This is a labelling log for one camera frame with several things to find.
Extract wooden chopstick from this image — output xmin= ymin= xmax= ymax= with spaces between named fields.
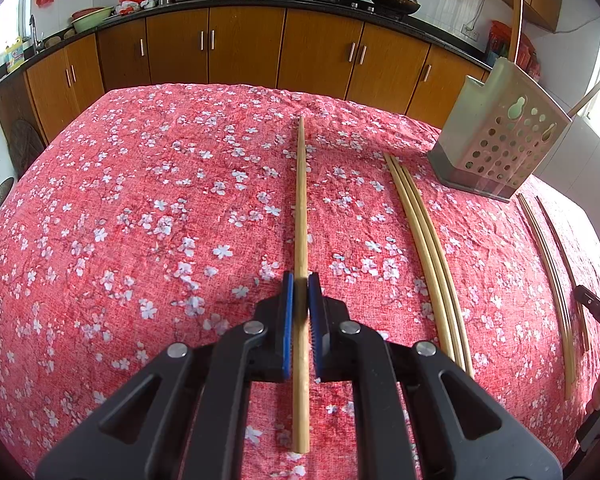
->
xmin=390 ymin=155 xmax=464 ymax=370
xmin=507 ymin=0 xmax=524 ymax=64
xmin=518 ymin=193 xmax=577 ymax=400
xmin=291 ymin=117 xmax=310 ymax=455
xmin=384 ymin=153 xmax=455 ymax=361
xmin=535 ymin=196 xmax=591 ymax=352
xmin=399 ymin=165 xmax=475 ymax=378
xmin=567 ymin=79 xmax=600 ymax=118

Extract lower wooden kitchen cabinets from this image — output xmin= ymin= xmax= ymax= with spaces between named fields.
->
xmin=0 ymin=6 xmax=488 ymax=174

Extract perforated green utensil holder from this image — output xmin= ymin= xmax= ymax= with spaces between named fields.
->
xmin=428 ymin=58 xmax=571 ymax=203

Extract red floral tablecloth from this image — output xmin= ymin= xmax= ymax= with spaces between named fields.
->
xmin=0 ymin=84 xmax=600 ymax=474

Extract red bag on counter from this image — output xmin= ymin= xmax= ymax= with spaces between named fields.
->
xmin=486 ymin=21 xmax=541 ymax=82

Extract yellow detergent bottle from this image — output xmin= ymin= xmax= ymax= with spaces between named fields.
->
xmin=5 ymin=37 xmax=24 ymax=74

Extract green basin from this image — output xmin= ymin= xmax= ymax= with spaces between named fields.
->
xmin=71 ymin=6 xmax=114 ymax=34

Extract red white packages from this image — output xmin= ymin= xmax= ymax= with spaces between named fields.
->
xmin=114 ymin=0 xmax=156 ymax=15

